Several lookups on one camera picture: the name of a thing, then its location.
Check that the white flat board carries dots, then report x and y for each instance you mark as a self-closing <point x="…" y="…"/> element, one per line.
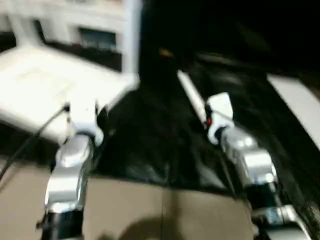
<point x="300" y="100"/>

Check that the dark low shelf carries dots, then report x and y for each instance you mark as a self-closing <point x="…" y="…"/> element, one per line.
<point x="225" y="58"/>

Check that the small tan label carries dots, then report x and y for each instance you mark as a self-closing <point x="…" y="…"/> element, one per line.
<point x="165" y="52"/>

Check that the white plastic table top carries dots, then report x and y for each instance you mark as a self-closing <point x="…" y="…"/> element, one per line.
<point x="50" y="82"/>

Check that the white plastic table leg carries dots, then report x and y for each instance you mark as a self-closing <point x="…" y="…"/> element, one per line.
<point x="192" y="95"/>
<point x="131" y="37"/>
<point x="25" y="25"/>

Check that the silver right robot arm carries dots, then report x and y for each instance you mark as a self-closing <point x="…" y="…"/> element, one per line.
<point x="255" y="162"/>

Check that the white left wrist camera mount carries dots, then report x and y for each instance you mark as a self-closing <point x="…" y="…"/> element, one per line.
<point x="83" y="115"/>

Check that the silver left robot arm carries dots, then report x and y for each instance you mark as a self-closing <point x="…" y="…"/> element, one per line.
<point x="67" y="180"/>

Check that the white glass-door cabinet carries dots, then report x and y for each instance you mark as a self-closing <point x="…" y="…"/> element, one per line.
<point x="100" y="15"/>

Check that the black work mat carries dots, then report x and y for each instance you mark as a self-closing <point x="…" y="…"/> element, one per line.
<point x="155" y="137"/>

